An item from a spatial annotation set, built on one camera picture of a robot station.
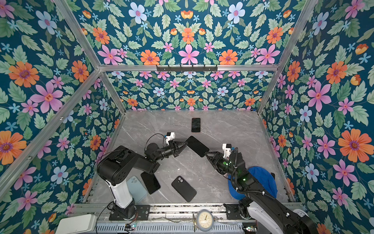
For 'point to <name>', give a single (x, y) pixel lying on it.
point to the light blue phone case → (138, 191)
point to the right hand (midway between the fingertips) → (205, 155)
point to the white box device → (79, 224)
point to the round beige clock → (205, 220)
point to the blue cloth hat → (263, 176)
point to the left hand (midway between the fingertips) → (188, 142)
